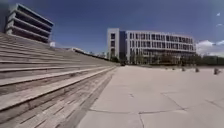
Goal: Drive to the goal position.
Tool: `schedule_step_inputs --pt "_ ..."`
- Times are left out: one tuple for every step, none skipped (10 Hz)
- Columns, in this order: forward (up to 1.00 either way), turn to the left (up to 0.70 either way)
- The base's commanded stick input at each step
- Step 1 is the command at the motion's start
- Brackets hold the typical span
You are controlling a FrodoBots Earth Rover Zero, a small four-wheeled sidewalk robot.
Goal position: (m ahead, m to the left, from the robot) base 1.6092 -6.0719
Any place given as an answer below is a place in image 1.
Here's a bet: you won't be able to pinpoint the low white building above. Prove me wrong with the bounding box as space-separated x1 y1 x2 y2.
63 46 88 55

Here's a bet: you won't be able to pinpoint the white building with window rows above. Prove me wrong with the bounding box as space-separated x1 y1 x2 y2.
106 27 197 65

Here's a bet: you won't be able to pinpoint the pale stone slab plaza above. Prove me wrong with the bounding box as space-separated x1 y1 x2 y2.
75 64 224 128

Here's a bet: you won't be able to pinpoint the wide grey stone steps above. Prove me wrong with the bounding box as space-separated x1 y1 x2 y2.
0 32 118 128

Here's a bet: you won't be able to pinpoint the row of stone bollards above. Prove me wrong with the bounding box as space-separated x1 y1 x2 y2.
163 65 222 76

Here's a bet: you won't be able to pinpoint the grey building with horizontal bands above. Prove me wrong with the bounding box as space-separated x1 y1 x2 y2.
4 3 55 44

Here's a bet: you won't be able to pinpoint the row of trees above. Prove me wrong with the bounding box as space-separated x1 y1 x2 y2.
109 52 224 67

